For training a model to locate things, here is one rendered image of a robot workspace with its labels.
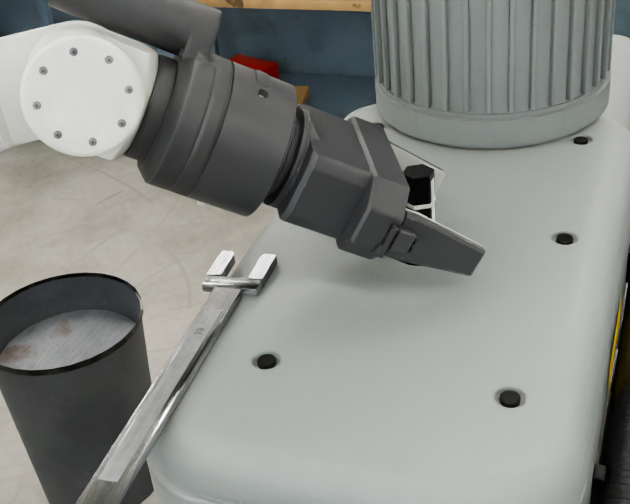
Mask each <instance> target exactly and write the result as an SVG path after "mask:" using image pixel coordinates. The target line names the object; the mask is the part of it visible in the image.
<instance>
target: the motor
mask: <svg viewBox="0 0 630 504"><path fill-rule="evenodd" d="M615 2H616V0H371V13H372V29H373V46H374V62H375V88H376V103H377V108H378V111H379V113H380V114H381V116H382V117H383V118H384V119H385V120H386V121H387V122H388V123H389V124H390V125H392V126H393V127H395V128H396V129H398V130H399V131H401V132H403V133H405V134H407V135H409V136H411V137H414V138H416V139H419V140H422V141H425V142H429V143H433V144H438V145H443V146H449V147H456V148H466V149H508V148H518V147H526V146H532V145H537V144H542V143H546V142H550V141H554V140H557V139H560V138H563V137H566V136H568V135H571V134H573V133H575V132H577V131H579V130H581V129H583V128H584V127H586V126H587V125H589V124H590V123H592V122H593V121H595V120H596V119H597V118H598V117H599V116H600V115H601V114H602V113H603V112H604V111H605V109H606V107H607V105H608V103H609V95H610V81H611V57H612V43H613V29H614V16H615Z"/></svg>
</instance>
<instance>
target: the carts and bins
mask: <svg viewBox="0 0 630 504"><path fill-rule="evenodd" d="M136 293H137V295H138V296H139V298H140V300H141V301H142V299H141V296H140V294H139V293H138V291H137V290H136V288H135V287H134V286H132V285H131V284H130V283H129V282H127V281H125V280H123V279H121V278H118V277H116V276H112V275H107V274H103V273H88V272H84V273H71V274H64V275H59V276H54V277H50V278H47V279H43V280H40V281H37V282H34V283H32V284H30V285H27V286H25V287H23V288H21V289H18V290H17V291H15V292H13V293H12V294H10V295H8V296H7V297H5V298H4V299H2V300H1V301H0V391H1V394H2V396H3V398H4V400H5V403H6V405H7V407H8V410H9V412H10V414H11V417H12V419H13V421H14V424H15V426H16V428H17V431H18V433H19V435H20V437H21V440H22V442H23V444H24V447H25V449H26V451H27V454H28V456H29V458H30V461H31V463H32V465H33V468H34V470H35V472H36V474H37V477H38V479H39V481H40V484H41V486H42V488H43V491H44V493H45V495H46V498H47V500H48V502H49V504H76V502H77V500H78V499H79V497H80V496H81V494H82V493H83V491H84V490H85V488H86V486H87V485H88V483H89V482H90V480H91V479H92V477H93V475H94V474H95V472H96V471H97V469H98V468H99V466H100V465H101V463H102V461H103V460H104V458H105V457H106V455H107V454H108V452H109V450H110V449H111V447H112V446H113V444H114V443H115V441H116V440H117V438H118V436H119V435H120V433H121V432H122V430H123V429H124V427H125V425H126V424H127V422H128V421H129V419H130V418H131V416H132V415H133V413H134V411H135V410H136V408H137V407H138V405H139V404H140V402H141V400H142V399H143V397H144V396H145V394H146V393H147V391H148V390H149V388H150V386H151V385H152V383H151V376H150V369H149V362H148V355H147V348H146V341H145V334H144V327H143V320H142V317H143V313H144V312H143V305H142V310H141V307H140V300H139V298H138V297H137V295H136ZM153 491H154V488H153V484H152V480H151V476H150V472H149V467H148V463H147V459H146V460H145V462H144V463H143V465H142V467H141V469H140V470H139V472H138V474H137V475H136V477H135V479H134V480H133V482H132V484H131V485H130V487H129V489H128V490H127V492H126V494H125V496H124V497H123V499H122V501H121V502H120V504H141V503H142V502H143V501H144V500H145V499H147V498H148V497H149V496H150V495H151V494H152V492H153Z"/></svg>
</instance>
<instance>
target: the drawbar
mask: <svg viewBox="0 0 630 504"><path fill-rule="evenodd" d="M403 174H404V176H405V178H406V180H407V183H408V185H409V187H410V191H409V196H408V201H407V203H409V204H411V205H413V206H418V205H425V204H430V203H431V202H432V198H431V181H432V179H433V178H434V194H435V172H434V169H433V168H431V167H428V166H426V165H424V164H419V165H412V166H407V167H406V168H405V170H404V171H403ZM406 208H407V209H410V210H413V209H411V208H409V207H407V206H406ZM413 211H415V212H418V213H420V214H422V215H424V216H426V217H428V218H430V219H432V207H431V208H426V209H419V210H413Z"/></svg>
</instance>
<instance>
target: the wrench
mask: <svg viewBox="0 0 630 504"><path fill-rule="evenodd" d="M234 264H235V256H234V252H233V251H223V250H222V252H221V253H220V255H219V256H218V258H217V259H216V261H215V262H214V264H213V265H212V267H211V268H210V270H209V271H208V273H207V277H206V278H205V280H204V281H203V283H202V290H203V291H204V292H211V293H210V294H209V296H208V297H207V299H206V301H205V302H204V304H203V305H202V307H201V308H200V310H199V311H198V313H197V315H196V316H195V318H194V319H193V321H192V322H191V324H190V326H189V327H188V329H187V330H186V332H185V333H184V335H183V336H182V338H181V340H180V341H179V343H178V344H177V346H176V347H175V349H174V351H173V352H172V354H171V355H170V357H169V358H168V360H167V361H166V363H165V365H164V366H163V368H162V369H161V371H160V372H159V374H158V376H157V377H156V379H155V380H154V382H153V383H152V385H151V386H150V388H149V390H148V391H147V393H146V394H145V396H144V397H143V399H142V400H141V402H140V404H139V405H138V407H137V408H136V410H135V411H134V413H133V415H132V416H131V418H130V419H129V421H128V422H127V424H126V425H125V427H124V429H123V430H122V432H121V433H120V435H119V436H118V438H117V440H116V441H115V443H114V444H113V446H112V447H111V449H110V450H109V452H108V454H107V455H106V457H105V458H104V460H103V461H102V463H101V465H100V466H99V468H98V469H97V471H96V472H95V474H94V475H93V477H92V479H91V480H90V482H89V483H88V485H87V486H86V488H85V490H84V491H83V493H82V494H81V496H80V497H79V499H78V500H77V502H76V504H120V502H121V501H122V499H123V497H124V496H125V494H126V492H127V490H128V489H129V487H130V485H131V484H132V482H133V480H134V479H135V477H136V475H137V474H138V472H139V470H140V469H141V467H142V465H143V463H144V462H145V460H146V458H147V457H148V455H149V453H150V452H151V450H152V448H153V447H154V445H155V443H156V442H157V440H158V438H159V436H160V435H161V433H162V431H163V430H164V428H165V426H166V425H167V423H168V421H169V420H170V418H171V416H172V415H173V413H174V411H175V409H176V408H177V406H178V404H179V403H180V401H181V399H182V398H183V396H184V394H185V393H186V391H187V389H188V388H189V386H190V384H191V382H192V381H193V379H194V377H195V376H196V374H197V372H198V371H199V369H200V367H201V366H202V364H203V362H204V360H205V359H206V357H207V355H208V354H209V352H210V350H211V349H212V347H213V345H214V344H215V342H216V340H217V339H218V337H219V335H220V333H221V332H222V330H223V328H224V327H225V325H226V323H227V322H228V320H229V318H230V317H231V315H232V313H233V312H234V310H235V308H236V306H237V305H238V303H239V301H240V300H241V298H242V295H244V296H254V297H255V296H258V294H259V292H260V291H261V289H262V288H264V286H265V284H266V283H267V281H268V279H269V277H270V276H271V274H272V272H273V270H274V269H275V267H276V265H277V257H276V255H272V254H264V255H262V256H261V257H260V259H259V260H258V262H257V264H256V265H255V267H254V269H253V270H252V272H251V274H250V275H249V277H248V279H243V278H232V277H227V275H228V274H229V272H230V271H231V269H232V267H233V266H234Z"/></svg>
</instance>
